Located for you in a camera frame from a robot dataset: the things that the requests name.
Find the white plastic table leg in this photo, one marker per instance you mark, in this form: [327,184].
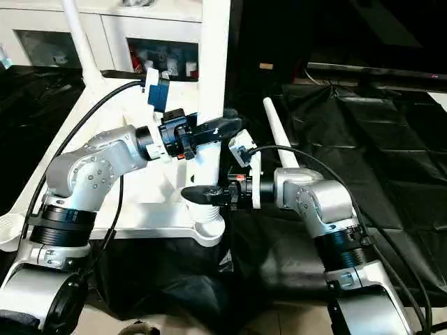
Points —
[78,35]
[214,52]
[279,132]

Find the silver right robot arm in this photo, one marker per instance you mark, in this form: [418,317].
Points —
[321,202]

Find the red bottle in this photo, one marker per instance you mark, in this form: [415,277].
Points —
[134,57]

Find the large black case yellow label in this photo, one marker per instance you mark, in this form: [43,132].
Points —
[272,31]

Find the white cabinet with glass doors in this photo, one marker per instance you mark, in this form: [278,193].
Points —
[104,21]

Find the black mat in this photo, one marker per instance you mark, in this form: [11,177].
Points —
[366,139]

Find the grey metal bar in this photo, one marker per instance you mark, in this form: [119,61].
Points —
[384,71]

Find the grey curtain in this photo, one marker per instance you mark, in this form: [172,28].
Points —
[5,59]

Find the white flat panel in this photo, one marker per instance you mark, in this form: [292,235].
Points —
[438,97]

